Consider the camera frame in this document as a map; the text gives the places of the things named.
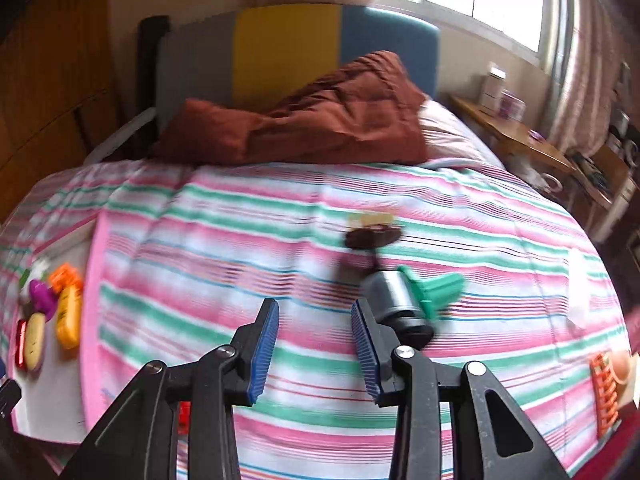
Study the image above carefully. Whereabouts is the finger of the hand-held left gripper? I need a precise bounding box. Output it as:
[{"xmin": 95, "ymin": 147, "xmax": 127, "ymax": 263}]
[{"xmin": 0, "ymin": 379, "xmax": 23, "ymax": 423}]

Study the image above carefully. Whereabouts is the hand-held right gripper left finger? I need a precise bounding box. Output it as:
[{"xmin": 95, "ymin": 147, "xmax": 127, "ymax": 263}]
[{"xmin": 60, "ymin": 298, "xmax": 280, "ymax": 480}]

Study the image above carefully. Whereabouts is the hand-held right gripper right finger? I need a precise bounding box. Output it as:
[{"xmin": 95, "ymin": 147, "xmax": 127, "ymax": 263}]
[{"xmin": 351, "ymin": 299, "xmax": 571, "ymax": 480}]

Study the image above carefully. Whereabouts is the red item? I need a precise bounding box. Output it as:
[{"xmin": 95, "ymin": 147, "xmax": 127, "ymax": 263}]
[{"xmin": 14, "ymin": 317, "xmax": 28, "ymax": 368}]

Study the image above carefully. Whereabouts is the pink tray with white inside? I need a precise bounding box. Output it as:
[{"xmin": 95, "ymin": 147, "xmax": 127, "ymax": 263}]
[{"xmin": 0, "ymin": 220, "xmax": 113, "ymax": 448}]

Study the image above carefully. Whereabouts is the cream oval item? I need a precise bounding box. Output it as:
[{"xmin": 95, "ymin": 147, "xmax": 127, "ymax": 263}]
[{"xmin": 24, "ymin": 312, "xmax": 47, "ymax": 372}]

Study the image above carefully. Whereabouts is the grey cylinder with green clip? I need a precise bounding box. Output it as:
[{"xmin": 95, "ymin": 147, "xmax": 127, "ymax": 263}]
[{"xmin": 360, "ymin": 266, "xmax": 466, "ymax": 348}]

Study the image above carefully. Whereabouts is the orange bottle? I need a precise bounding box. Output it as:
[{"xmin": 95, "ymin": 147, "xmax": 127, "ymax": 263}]
[{"xmin": 55, "ymin": 284, "xmax": 83, "ymax": 350}]

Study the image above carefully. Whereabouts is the orange claw clip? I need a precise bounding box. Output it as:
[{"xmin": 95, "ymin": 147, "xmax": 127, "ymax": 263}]
[{"xmin": 48, "ymin": 263, "xmax": 83, "ymax": 293}]

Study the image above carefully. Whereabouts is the white and green device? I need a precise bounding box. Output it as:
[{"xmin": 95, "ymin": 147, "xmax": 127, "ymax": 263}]
[{"xmin": 19, "ymin": 255, "xmax": 53, "ymax": 291}]

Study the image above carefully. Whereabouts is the brown toy food piece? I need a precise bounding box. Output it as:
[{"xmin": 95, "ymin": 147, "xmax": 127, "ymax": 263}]
[{"xmin": 342, "ymin": 212, "xmax": 403, "ymax": 252}]

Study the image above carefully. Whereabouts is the pink green striped blanket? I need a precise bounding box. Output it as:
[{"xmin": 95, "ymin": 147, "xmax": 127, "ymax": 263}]
[{"xmin": 0, "ymin": 157, "xmax": 631, "ymax": 480}]

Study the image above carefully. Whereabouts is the clear plastic piece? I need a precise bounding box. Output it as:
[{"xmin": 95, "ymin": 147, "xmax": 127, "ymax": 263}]
[{"xmin": 567, "ymin": 247, "xmax": 588, "ymax": 333}]

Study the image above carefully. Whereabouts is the pink pillow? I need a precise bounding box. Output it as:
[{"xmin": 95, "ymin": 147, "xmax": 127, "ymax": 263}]
[{"xmin": 417, "ymin": 100, "xmax": 506, "ymax": 168}]

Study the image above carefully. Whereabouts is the orange plastic basket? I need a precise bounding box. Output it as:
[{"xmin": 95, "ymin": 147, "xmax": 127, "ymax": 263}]
[{"xmin": 589, "ymin": 352, "xmax": 618, "ymax": 438}]

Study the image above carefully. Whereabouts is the rust red quilt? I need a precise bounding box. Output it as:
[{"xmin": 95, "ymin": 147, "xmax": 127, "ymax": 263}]
[{"xmin": 150, "ymin": 50, "xmax": 431, "ymax": 166}]

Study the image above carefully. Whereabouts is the peach round item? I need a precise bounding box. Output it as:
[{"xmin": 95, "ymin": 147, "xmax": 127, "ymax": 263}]
[{"xmin": 607, "ymin": 347, "xmax": 640, "ymax": 386}]

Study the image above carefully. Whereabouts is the wooden bedside table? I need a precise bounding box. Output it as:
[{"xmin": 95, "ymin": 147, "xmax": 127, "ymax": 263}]
[{"xmin": 447, "ymin": 92, "xmax": 576, "ymax": 176}]

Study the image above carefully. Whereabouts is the white chair armrest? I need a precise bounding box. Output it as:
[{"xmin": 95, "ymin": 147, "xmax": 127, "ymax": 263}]
[{"xmin": 82, "ymin": 107, "xmax": 158, "ymax": 166}]

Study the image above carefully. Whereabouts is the red bedsheet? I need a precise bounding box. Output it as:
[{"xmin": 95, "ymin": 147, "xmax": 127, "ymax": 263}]
[{"xmin": 565, "ymin": 410, "xmax": 640, "ymax": 480}]

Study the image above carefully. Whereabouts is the purple box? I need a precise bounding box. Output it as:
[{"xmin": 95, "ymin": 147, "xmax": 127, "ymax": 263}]
[{"xmin": 497, "ymin": 89, "xmax": 527, "ymax": 122}]

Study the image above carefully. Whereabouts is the white box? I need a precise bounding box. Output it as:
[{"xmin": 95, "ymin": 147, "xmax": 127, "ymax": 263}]
[{"xmin": 480, "ymin": 62, "xmax": 507, "ymax": 108}]

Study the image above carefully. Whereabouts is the cluttered wooden shelf unit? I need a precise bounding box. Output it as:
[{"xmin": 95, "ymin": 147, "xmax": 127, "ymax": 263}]
[{"xmin": 565, "ymin": 110, "xmax": 640, "ymax": 246}]

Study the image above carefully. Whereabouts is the grey yellow blue headboard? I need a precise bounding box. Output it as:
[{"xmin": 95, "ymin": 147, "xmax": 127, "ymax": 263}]
[{"xmin": 155, "ymin": 4, "xmax": 441, "ymax": 126}]

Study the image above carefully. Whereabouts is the wooden wardrobe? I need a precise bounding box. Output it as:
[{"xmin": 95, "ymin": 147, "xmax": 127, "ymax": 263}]
[{"xmin": 0, "ymin": 0, "xmax": 126, "ymax": 226}]

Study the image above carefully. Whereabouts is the pink patterned curtain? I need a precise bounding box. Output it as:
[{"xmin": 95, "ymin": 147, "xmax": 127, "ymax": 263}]
[{"xmin": 545, "ymin": 0, "xmax": 640, "ymax": 161}]

